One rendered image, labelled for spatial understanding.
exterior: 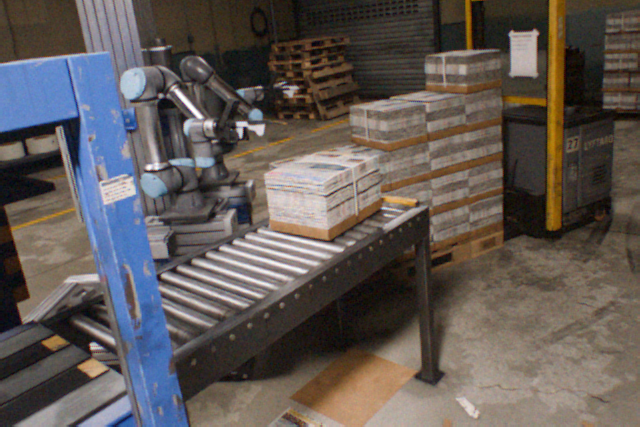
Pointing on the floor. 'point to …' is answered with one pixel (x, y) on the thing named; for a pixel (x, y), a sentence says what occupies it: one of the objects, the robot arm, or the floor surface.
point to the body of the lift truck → (516, 132)
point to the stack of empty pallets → (295, 64)
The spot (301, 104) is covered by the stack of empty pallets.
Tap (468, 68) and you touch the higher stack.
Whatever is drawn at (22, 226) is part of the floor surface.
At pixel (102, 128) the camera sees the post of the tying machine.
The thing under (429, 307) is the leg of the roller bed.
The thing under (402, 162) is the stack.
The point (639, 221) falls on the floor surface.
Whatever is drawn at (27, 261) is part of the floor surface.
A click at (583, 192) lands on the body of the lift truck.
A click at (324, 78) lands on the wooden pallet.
